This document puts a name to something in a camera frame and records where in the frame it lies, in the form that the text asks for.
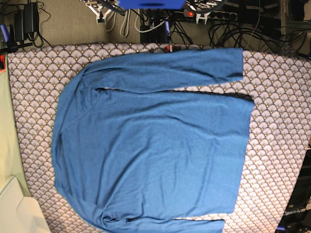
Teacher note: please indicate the white plastic bin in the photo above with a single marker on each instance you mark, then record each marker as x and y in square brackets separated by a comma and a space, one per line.
[18, 213]

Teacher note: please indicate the black power adapter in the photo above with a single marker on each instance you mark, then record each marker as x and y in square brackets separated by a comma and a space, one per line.
[31, 17]

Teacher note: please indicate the blue long-sleeve T-shirt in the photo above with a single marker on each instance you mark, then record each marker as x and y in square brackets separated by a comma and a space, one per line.
[132, 153]

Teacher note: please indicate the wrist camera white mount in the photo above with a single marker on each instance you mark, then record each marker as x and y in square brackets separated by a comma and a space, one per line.
[97, 9]
[202, 17]

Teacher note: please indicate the red black table clamp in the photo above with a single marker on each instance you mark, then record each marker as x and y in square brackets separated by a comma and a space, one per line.
[168, 37]

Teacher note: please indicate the fan-patterned table cloth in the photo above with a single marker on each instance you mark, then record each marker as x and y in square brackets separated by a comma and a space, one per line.
[280, 129]

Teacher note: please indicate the black power strip red switch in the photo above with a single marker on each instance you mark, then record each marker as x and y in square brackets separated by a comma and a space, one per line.
[216, 15]

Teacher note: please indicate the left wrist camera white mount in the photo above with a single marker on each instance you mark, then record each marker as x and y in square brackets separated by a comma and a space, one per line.
[202, 17]

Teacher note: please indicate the blue handled clamp left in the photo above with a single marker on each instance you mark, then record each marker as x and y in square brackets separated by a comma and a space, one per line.
[9, 39]

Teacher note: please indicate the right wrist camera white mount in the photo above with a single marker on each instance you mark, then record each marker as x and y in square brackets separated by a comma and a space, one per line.
[97, 9]

